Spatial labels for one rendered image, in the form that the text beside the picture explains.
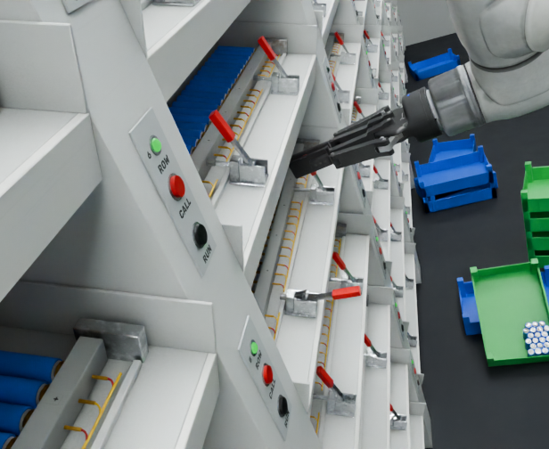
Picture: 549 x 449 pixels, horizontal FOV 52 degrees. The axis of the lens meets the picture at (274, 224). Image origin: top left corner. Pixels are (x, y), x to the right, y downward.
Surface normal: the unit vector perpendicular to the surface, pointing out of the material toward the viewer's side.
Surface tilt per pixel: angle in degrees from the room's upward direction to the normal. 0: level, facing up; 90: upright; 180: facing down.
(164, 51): 109
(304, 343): 19
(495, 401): 0
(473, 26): 115
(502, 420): 0
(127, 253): 90
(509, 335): 26
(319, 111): 90
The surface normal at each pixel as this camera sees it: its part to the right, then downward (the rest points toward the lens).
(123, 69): 0.93, -0.18
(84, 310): -0.17, 0.56
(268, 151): 0.00, -0.82
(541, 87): 0.00, 0.77
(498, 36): -0.48, 0.85
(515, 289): -0.36, -0.48
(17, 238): 0.99, 0.10
